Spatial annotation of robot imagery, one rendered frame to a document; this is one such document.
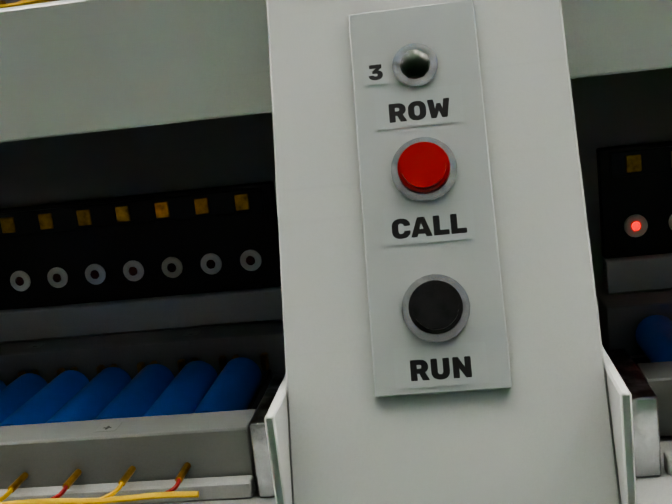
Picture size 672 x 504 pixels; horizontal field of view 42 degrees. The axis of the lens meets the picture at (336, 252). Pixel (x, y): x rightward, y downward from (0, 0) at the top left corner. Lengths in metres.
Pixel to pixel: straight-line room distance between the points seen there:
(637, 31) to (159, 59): 0.16
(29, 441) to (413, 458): 0.15
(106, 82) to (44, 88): 0.02
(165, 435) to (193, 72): 0.13
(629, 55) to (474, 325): 0.10
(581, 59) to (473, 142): 0.05
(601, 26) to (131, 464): 0.22
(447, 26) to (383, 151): 0.05
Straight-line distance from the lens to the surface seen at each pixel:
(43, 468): 0.35
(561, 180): 0.27
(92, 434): 0.34
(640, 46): 0.31
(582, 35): 0.30
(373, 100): 0.28
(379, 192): 0.27
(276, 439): 0.25
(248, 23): 0.31
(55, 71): 0.33
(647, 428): 0.31
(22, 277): 0.48
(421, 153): 0.27
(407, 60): 0.28
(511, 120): 0.28
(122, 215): 0.45
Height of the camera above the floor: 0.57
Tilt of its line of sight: 11 degrees up
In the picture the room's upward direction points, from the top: 4 degrees counter-clockwise
